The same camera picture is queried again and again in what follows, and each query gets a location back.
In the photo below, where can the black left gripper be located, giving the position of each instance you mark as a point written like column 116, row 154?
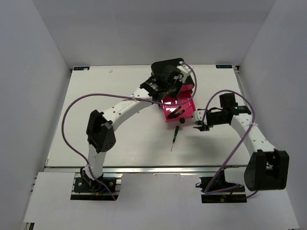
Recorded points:
column 180, row 84

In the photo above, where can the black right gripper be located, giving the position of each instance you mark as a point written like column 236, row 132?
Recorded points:
column 204, row 128

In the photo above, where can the small black green screwdriver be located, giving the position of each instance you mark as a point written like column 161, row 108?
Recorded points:
column 176, row 109
column 175, row 136
column 179, row 113

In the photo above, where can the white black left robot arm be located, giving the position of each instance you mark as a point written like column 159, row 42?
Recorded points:
column 102, row 125

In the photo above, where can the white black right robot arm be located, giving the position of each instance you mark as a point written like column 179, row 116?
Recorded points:
column 267, row 168

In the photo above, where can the blue label sticker right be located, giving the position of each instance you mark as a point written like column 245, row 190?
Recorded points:
column 223, row 66

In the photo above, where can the blue label sticker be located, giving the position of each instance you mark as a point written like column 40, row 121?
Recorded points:
column 223, row 66
column 83, row 68

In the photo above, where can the blue label sticker left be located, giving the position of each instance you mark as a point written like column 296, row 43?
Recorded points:
column 83, row 68

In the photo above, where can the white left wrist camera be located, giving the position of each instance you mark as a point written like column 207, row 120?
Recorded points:
column 185, row 71

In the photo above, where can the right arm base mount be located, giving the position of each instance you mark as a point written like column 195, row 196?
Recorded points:
column 224, row 192

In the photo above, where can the aluminium right side rail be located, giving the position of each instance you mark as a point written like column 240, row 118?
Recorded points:
column 244, row 95

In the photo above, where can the aluminium rail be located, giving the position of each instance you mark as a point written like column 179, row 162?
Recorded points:
column 244, row 95
column 130, row 169

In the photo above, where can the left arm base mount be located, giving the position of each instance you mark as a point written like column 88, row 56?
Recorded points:
column 82, row 191

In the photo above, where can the aluminium front rail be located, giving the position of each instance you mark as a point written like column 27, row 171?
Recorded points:
column 130, row 169

